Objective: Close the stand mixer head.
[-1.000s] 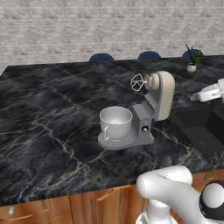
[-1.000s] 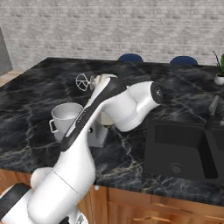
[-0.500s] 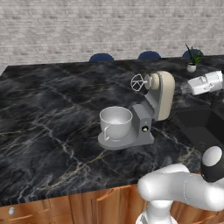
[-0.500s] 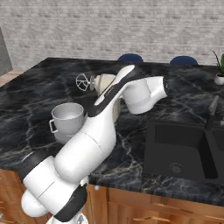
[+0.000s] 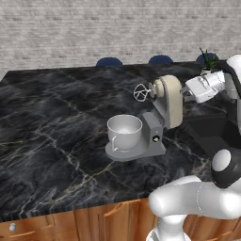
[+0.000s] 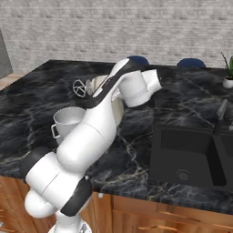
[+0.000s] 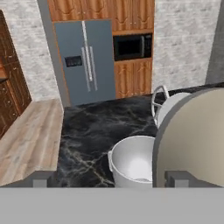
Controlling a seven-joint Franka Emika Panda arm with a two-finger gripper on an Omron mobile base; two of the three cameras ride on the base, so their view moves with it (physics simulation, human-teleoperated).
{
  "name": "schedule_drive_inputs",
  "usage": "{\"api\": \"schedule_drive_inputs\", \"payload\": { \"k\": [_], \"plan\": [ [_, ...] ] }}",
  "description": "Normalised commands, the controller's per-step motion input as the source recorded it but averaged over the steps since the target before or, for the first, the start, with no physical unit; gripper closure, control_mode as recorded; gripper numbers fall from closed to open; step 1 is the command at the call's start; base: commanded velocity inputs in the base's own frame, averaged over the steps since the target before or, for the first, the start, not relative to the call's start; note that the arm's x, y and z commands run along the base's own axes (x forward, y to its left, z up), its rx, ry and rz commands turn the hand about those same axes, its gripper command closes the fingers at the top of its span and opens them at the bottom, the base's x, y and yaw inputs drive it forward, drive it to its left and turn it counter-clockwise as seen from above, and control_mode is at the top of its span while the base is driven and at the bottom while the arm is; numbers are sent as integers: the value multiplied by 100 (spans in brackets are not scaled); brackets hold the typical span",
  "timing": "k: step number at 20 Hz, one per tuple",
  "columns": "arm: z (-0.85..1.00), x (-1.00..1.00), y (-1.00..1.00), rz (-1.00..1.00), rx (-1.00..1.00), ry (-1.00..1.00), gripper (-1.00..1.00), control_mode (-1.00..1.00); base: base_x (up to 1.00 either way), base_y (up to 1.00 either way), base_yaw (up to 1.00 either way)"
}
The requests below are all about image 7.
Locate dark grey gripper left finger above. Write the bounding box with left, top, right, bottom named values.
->
left=7, top=171, right=56, bottom=188

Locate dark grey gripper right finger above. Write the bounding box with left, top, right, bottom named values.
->
left=164, top=171, right=221, bottom=188

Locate white mixer beater attachment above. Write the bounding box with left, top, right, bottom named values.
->
left=150, top=85, right=171, bottom=129

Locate dark brown wooden cupboard run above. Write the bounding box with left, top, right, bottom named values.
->
left=0, top=10, right=33, bottom=140

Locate orange wooden cupboard run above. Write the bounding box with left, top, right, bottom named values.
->
left=47, top=0, right=156, bottom=100

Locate grey double-door fridge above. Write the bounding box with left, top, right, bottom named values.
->
left=53, top=18, right=117, bottom=107

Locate black microwave oven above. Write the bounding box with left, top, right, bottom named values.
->
left=112, top=32, right=153, bottom=62

